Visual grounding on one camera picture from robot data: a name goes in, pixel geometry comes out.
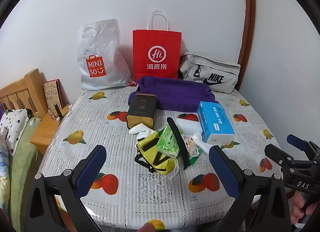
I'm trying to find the white sponge block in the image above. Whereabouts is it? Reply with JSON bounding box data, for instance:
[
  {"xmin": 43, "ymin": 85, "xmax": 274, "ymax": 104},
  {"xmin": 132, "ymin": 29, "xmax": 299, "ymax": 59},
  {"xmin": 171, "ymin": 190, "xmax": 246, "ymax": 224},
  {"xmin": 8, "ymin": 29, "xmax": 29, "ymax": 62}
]
[{"xmin": 175, "ymin": 118, "xmax": 202, "ymax": 135}]

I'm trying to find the red paper bag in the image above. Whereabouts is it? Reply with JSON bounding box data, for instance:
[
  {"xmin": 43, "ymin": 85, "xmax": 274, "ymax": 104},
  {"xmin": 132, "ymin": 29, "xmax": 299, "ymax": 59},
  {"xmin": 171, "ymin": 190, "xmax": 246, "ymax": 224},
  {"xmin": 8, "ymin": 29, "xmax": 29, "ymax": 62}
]
[{"xmin": 132, "ymin": 10, "xmax": 182, "ymax": 81}]

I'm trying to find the person's left hand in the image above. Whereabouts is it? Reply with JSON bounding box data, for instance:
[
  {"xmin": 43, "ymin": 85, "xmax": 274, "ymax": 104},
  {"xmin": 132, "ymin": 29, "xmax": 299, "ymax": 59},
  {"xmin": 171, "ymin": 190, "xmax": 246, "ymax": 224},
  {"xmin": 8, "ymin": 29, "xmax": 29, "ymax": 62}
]
[{"xmin": 136, "ymin": 223, "xmax": 156, "ymax": 232}]

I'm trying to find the floral white pillow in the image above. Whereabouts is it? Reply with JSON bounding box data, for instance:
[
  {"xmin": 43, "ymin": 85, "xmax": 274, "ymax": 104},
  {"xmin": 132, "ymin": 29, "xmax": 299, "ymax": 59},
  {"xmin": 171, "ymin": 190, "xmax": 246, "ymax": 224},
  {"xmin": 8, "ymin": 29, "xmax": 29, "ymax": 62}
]
[{"xmin": 0, "ymin": 108, "xmax": 32, "ymax": 152}]

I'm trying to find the brown wooden door frame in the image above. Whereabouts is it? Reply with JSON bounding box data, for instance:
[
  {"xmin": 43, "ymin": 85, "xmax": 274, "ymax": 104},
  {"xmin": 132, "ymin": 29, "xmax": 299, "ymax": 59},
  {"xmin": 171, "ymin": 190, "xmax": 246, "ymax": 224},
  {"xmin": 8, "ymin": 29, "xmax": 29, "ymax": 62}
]
[{"xmin": 236, "ymin": 0, "xmax": 257, "ymax": 93}]

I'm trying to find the small black holder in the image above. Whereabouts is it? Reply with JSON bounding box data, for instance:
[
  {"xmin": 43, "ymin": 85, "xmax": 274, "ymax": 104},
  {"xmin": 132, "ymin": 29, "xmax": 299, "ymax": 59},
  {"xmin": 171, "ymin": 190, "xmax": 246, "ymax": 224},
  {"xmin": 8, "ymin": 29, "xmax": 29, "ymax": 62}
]
[{"xmin": 54, "ymin": 105, "xmax": 64, "ymax": 121}]

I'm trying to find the wooden headboard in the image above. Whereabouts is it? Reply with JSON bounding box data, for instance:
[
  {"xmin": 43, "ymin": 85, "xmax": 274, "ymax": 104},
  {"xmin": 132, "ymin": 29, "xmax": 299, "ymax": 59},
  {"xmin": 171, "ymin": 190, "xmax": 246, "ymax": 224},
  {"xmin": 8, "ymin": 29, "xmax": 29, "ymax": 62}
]
[{"xmin": 0, "ymin": 68, "xmax": 48, "ymax": 120}]

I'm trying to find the grey waist bag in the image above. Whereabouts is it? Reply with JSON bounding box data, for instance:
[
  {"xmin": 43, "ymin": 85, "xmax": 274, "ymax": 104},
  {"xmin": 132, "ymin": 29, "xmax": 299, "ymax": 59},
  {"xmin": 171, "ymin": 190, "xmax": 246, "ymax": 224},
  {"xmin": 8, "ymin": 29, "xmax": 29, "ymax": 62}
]
[{"xmin": 178, "ymin": 53, "xmax": 241, "ymax": 94}]

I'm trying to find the green blanket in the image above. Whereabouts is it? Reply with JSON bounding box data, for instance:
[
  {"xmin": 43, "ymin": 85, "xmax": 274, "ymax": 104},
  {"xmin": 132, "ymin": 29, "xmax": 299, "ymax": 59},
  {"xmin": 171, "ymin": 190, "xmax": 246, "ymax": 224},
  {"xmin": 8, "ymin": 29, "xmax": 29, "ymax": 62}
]
[{"xmin": 7, "ymin": 118, "xmax": 43, "ymax": 222}]

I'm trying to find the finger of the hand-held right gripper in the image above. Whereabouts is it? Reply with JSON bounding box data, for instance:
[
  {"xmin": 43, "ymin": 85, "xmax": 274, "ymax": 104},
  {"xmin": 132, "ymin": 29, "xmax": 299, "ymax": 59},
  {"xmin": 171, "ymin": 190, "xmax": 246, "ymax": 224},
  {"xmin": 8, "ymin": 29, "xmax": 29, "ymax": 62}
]
[
  {"xmin": 287, "ymin": 134, "xmax": 320, "ymax": 159},
  {"xmin": 264, "ymin": 143, "xmax": 304, "ymax": 172}
]

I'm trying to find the person's right hand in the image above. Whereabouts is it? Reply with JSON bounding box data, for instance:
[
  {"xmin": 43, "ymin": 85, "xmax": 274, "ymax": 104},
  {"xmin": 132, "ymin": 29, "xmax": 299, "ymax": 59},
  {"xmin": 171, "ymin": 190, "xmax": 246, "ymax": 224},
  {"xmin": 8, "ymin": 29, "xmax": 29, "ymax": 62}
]
[{"xmin": 292, "ymin": 191, "xmax": 310, "ymax": 225}]

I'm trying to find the white glove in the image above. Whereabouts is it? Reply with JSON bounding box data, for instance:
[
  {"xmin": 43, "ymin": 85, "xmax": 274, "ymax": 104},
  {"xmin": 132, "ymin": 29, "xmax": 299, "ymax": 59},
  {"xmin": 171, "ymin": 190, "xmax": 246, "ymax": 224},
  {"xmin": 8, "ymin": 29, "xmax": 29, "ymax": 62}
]
[
  {"xmin": 129, "ymin": 123, "xmax": 157, "ymax": 139},
  {"xmin": 192, "ymin": 132, "xmax": 213, "ymax": 155}
]

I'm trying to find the patterned brown box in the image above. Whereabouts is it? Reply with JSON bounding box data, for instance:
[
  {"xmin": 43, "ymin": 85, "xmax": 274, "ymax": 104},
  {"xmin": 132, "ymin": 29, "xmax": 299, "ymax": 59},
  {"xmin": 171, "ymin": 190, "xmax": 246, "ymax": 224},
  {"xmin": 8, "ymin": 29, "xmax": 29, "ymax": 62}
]
[{"xmin": 43, "ymin": 79, "xmax": 63, "ymax": 113}]

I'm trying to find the white plastic shopping bag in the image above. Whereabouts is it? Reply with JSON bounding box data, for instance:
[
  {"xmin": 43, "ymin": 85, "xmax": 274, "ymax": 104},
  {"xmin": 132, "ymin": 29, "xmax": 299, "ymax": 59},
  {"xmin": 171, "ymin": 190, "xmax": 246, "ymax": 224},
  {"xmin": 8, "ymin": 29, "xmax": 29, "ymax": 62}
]
[{"xmin": 77, "ymin": 18, "xmax": 132, "ymax": 91}]

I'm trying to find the black watch strap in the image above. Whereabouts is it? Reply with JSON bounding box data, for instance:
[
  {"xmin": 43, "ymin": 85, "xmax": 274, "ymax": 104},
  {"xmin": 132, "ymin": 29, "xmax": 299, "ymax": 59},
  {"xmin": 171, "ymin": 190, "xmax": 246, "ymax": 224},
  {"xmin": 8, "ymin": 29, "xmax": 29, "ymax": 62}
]
[{"xmin": 167, "ymin": 117, "xmax": 190, "ymax": 171}]

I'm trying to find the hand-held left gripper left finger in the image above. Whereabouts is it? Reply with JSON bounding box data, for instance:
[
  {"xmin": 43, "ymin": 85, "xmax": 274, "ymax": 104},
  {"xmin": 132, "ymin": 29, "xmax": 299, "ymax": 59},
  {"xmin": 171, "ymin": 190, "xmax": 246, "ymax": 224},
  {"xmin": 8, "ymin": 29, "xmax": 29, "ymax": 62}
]
[{"xmin": 24, "ymin": 144, "xmax": 108, "ymax": 232}]

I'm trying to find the blue tissue pack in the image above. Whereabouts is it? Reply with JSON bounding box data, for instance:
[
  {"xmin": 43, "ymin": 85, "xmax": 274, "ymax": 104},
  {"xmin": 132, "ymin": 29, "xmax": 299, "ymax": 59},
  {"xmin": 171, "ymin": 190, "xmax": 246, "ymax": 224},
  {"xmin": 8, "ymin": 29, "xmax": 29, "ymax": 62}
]
[{"xmin": 197, "ymin": 101, "xmax": 235, "ymax": 145}]

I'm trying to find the wooden nightstand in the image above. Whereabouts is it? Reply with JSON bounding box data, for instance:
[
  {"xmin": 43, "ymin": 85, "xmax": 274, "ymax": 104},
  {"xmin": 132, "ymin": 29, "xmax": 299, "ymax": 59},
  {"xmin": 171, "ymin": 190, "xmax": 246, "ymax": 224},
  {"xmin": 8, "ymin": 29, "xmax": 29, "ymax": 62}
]
[{"xmin": 30, "ymin": 103, "xmax": 73, "ymax": 155}]

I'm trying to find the dark green flat packet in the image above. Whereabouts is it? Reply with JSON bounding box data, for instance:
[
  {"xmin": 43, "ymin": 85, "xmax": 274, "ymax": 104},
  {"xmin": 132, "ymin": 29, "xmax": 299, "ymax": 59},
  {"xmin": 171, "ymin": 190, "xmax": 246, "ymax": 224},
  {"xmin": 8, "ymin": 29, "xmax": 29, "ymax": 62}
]
[{"xmin": 187, "ymin": 147, "xmax": 203, "ymax": 166}]

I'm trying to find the dark tea tin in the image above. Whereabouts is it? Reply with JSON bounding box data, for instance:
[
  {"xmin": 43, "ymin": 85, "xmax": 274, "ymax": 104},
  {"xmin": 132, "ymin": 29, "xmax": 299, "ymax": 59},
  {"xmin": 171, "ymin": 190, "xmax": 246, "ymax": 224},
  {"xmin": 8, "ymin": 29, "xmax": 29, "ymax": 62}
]
[{"xmin": 126, "ymin": 93, "xmax": 157, "ymax": 129}]

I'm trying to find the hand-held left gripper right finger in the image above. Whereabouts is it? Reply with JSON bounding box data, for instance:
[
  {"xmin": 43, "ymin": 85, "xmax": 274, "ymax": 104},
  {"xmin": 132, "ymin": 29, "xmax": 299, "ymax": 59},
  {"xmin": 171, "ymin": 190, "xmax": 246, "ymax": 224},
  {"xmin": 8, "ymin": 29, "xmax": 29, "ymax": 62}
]
[{"xmin": 209, "ymin": 144, "xmax": 292, "ymax": 232}]

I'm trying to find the green tissue packet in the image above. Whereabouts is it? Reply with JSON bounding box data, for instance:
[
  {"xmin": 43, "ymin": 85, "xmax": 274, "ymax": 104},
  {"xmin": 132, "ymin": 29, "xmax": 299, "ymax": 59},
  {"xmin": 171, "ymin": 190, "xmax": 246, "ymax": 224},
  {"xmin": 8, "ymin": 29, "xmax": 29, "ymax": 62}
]
[{"xmin": 156, "ymin": 125, "xmax": 180, "ymax": 159}]

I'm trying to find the fruit print tablecloth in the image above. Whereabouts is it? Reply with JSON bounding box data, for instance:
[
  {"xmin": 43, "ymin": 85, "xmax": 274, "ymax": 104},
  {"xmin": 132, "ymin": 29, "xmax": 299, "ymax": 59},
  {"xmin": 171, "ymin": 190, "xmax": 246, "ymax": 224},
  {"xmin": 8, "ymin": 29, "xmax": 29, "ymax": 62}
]
[{"xmin": 37, "ymin": 86, "xmax": 295, "ymax": 232}]

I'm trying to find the purple towel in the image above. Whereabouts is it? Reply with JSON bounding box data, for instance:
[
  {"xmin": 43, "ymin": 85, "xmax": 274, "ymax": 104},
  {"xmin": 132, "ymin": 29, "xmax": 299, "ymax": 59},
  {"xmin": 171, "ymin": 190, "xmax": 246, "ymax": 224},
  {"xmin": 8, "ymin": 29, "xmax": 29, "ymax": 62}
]
[{"xmin": 128, "ymin": 76, "xmax": 215, "ymax": 113}]

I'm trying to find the light blue bedsheet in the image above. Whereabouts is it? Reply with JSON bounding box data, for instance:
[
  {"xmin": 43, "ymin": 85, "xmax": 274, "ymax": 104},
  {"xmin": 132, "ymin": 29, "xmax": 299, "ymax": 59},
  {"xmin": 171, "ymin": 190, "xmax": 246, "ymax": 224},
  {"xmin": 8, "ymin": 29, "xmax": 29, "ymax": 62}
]
[{"xmin": 0, "ymin": 144, "xmax": 10, "ymax": 212}]

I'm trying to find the yellow pouch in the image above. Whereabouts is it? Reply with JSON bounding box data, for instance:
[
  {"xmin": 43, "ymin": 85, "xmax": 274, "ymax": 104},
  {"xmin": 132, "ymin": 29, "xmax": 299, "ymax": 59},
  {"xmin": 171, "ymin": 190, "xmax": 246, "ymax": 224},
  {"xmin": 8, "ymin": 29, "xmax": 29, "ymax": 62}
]
[{"xmin": 134, "ymin": 132, "xmax": 178, "ymax": 175}]

